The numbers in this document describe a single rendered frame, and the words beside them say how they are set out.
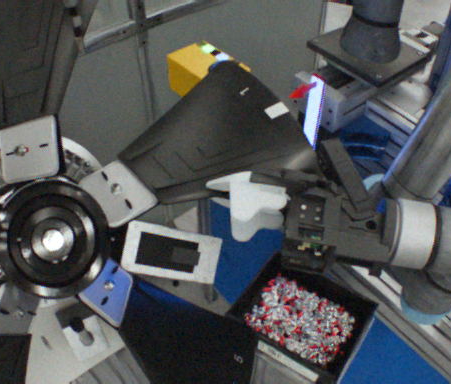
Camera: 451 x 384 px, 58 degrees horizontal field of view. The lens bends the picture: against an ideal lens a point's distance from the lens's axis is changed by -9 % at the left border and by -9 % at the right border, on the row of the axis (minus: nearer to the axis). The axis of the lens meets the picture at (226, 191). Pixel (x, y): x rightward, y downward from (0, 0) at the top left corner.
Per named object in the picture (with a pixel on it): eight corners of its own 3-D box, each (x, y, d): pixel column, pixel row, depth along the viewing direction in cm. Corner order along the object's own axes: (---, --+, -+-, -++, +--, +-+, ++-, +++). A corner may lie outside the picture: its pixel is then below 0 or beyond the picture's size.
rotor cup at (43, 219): (22, 306, 50) (31, 340, 39) (-37, 205, 47) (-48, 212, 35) (116, 248, 56) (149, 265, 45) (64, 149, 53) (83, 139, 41)
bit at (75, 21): (75, 57, 36) (63, 4, 32) (77, 50, 37) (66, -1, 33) (87, 55, 36) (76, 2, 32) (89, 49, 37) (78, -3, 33)
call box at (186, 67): (169, 93, 98) (165, 53, 90) (204, 77, 103) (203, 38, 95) (213, 127, 90) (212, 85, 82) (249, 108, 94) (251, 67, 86)
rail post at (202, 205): (203, 297, 171) (191, 152, 112) (211, 291, 173) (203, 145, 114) (210, 304, 169) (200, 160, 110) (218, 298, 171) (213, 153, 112)
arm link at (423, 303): (415, 257, 63) (440, 212, 55) (455, 315, 56) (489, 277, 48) (374, 275, 61) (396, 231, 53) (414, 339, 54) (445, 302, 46)
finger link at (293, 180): (249, 172, 46) (331, 189, 45) (252, 161, 47) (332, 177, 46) (247, 197, 50) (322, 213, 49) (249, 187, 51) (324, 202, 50)
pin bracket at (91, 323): (54, 312, 67) (62, 329, 59) (83, 299, 69) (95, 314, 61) (68, 343, 68) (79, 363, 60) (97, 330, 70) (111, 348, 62)
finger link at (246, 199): (194, 204, 46) (282, 223, 45) (208, 161, 49) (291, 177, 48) (195, 220, 48) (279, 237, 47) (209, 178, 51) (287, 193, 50)
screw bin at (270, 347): (224, 330, 77) (223, 314, 72) (273, 266, 87) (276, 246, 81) (327, 393, 69) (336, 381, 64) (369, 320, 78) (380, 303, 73)
